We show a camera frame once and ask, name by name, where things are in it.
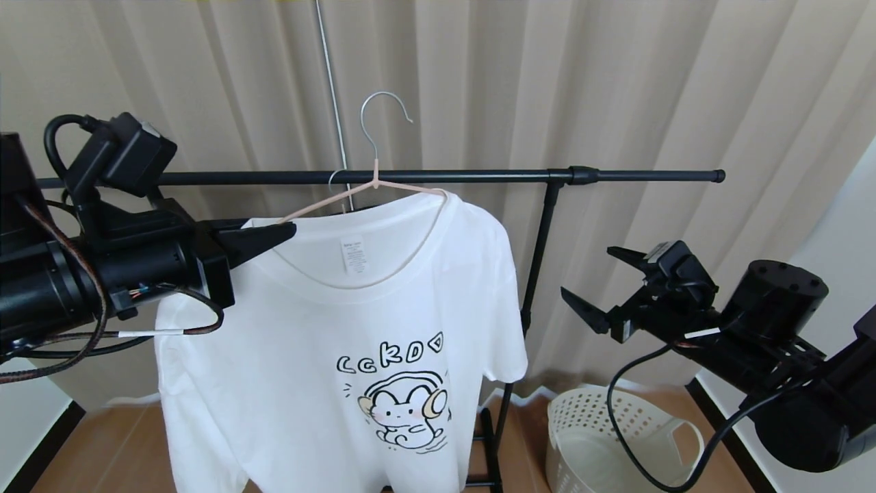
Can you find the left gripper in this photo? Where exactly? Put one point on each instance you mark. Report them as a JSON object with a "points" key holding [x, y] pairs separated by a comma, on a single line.
{"points": [[150, 267]]}

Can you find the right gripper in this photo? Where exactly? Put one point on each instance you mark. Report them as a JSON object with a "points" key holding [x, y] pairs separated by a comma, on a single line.
{"points": [[684, 329]]}

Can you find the white garment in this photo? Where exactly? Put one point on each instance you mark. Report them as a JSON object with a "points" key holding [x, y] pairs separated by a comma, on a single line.
{"points": [[287, 383]]}

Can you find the pink clothes hanger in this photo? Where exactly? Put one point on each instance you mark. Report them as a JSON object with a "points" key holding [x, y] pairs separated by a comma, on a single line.
{"points": [[330, 181], [376, 171]]}

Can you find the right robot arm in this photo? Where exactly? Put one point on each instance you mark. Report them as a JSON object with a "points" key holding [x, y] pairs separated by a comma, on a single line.
{"points": [[787, 301]]}

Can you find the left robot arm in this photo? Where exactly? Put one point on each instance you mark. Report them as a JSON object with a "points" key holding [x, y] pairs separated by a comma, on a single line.
{"points": [[17, 192]]}

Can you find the black clothes rack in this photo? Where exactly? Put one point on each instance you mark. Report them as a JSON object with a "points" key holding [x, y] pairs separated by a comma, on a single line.
{"points": [[616, 176]]}

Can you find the white laundry basket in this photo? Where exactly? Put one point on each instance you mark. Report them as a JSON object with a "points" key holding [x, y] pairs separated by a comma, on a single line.
{"points": [[602, 452]]}

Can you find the beige curtain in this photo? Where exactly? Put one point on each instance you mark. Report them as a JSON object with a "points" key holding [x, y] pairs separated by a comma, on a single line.
{"points": [[616, 82]]}

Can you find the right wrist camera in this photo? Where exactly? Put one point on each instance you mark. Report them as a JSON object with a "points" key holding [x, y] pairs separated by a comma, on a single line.
{"points": [[681, 270]]}

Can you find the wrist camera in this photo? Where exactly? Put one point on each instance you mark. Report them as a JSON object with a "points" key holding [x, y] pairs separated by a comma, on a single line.
{"points": [[681, 270], [130, 154]]}

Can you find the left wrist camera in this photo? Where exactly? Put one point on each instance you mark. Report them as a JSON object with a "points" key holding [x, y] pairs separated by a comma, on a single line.
{"points": [[130, 154]]}

